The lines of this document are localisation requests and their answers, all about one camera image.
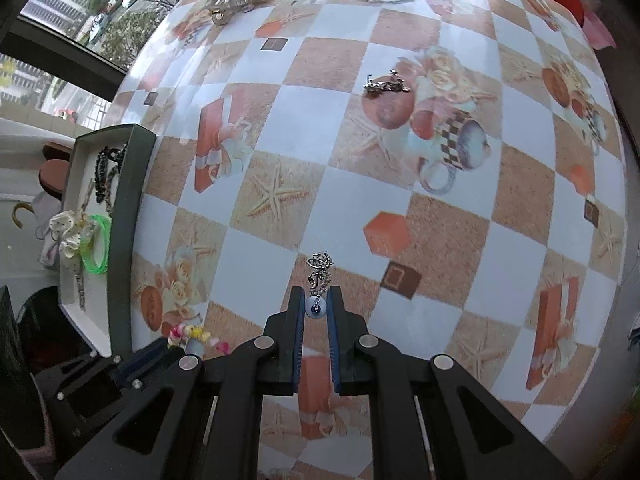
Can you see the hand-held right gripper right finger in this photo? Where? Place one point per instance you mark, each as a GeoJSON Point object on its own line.
{"type": "Point", "coordinates": [332, 330]}

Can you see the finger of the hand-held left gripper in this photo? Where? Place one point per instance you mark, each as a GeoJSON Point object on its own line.
{"type": "Point", "coordinates": [145, 358]}
{"type": "Point", "coordinates": [195, 349]}

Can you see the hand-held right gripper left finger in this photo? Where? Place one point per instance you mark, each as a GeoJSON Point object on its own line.
{"type": "Point", "coordinates": [298, 320]}

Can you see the silver evil eye pendant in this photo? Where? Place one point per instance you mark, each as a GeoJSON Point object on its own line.
{"type": "Point", "coordinates": [316, 307]}

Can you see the slim metal hair clip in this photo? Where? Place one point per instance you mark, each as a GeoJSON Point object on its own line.
{"type": "Point", "coordinates": [81, 285]}

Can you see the neon green bangle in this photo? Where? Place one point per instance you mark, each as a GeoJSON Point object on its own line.
{"type": "Point", "coordinates": [102, 245]}

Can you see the white polka dot scrunchie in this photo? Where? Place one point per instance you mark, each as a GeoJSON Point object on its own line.
{"type": "Point", "coordinates": [70, 232]}

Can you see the green rimmed jewelry box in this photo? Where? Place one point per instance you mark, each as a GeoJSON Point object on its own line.
{"type": "Point", "coordinates": [122, 210]}

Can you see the brown rounded seat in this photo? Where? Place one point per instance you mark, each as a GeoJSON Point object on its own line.
{"type": "Point", "coordinates": [55, 170]}

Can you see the silver rhinestone brooch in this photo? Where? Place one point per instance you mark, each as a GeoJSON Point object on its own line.
{"type": "Point", "coordinates": [385, 85]}

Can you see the translucent claw hair clip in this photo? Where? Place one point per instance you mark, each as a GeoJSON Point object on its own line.
{"type": "Point", "coordinates": [240, 2]}

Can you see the pink plastic seat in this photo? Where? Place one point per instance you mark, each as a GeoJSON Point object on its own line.
{"type": "Point", "coordinates": [600, 30]}

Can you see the dark window frame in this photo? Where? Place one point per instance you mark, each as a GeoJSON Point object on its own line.
{"type": "Point", "coordinates": [60, 50]}

